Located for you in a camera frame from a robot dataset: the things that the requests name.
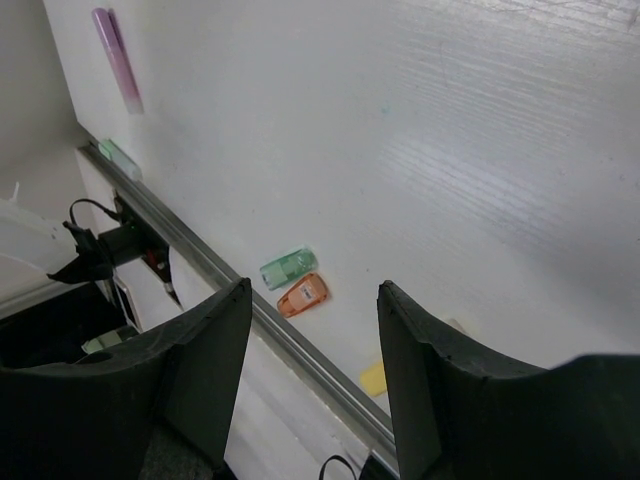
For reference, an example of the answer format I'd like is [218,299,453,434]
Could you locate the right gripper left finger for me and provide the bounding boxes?
[1,298,230,479]

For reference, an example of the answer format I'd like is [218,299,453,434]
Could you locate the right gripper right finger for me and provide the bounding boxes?
[377,281,639,479]

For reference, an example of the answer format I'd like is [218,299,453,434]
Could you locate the yellow pastel highlighter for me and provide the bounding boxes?
[359,318,468,397]

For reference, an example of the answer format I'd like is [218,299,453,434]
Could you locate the green pastel long highlighter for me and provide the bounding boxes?
[98,140,143,182]

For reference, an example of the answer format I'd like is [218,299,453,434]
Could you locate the pink pastel highlighter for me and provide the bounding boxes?
[91,8,144,115]

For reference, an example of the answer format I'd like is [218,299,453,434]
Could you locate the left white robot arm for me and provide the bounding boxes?
[1,198,171,285]

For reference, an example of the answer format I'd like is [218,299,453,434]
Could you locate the orange pastel short highlighter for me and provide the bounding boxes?
[277,272,330,318]

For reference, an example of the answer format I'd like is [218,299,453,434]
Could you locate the green pastel short highlighter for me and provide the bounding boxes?
[260,246,318,291]

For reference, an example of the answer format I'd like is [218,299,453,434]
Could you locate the aluminium table frame rails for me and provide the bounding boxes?
[79,144,397,479]

